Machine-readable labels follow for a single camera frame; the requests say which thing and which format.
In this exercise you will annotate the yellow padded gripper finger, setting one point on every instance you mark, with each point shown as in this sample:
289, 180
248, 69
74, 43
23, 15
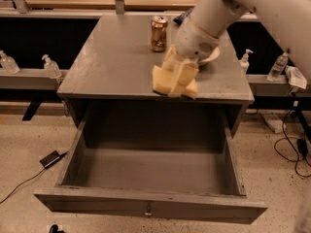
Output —
183, 79
171, 59

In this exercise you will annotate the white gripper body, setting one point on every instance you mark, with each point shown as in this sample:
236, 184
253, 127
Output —
194, 40

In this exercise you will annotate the yellow sponge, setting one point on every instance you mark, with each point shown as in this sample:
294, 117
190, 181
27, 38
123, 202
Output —
162, 83

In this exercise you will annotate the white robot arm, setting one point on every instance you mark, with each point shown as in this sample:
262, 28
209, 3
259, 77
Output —
287, 21

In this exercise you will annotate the open grey top drawer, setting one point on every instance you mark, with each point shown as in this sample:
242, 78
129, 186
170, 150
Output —
180, 167

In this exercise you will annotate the white bowl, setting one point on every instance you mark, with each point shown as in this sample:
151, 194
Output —
214, 55

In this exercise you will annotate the blue chip bag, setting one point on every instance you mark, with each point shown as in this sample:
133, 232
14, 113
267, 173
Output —
179, 19

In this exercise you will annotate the crushed gold soda can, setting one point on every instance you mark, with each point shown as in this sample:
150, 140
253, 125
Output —
158, 40

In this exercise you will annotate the right white pump bottle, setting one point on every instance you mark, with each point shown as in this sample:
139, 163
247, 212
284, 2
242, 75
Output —
244, 61

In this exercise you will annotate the grey cabinet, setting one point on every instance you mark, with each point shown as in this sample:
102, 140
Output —
116, 62

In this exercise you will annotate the clear water bottle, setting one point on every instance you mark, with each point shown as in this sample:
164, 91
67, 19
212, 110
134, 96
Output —
278, 66

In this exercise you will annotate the white folded paper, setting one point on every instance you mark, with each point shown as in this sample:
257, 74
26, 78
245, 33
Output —
295, 77

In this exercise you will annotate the clear sanitizer bottle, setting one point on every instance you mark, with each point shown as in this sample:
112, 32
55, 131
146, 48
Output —
8, 63
51, 67

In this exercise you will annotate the black power adapter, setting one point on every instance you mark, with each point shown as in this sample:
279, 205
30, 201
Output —
50, 159

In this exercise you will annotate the left clear sanitizer bottle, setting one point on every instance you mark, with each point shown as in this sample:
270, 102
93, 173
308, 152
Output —
8, 63

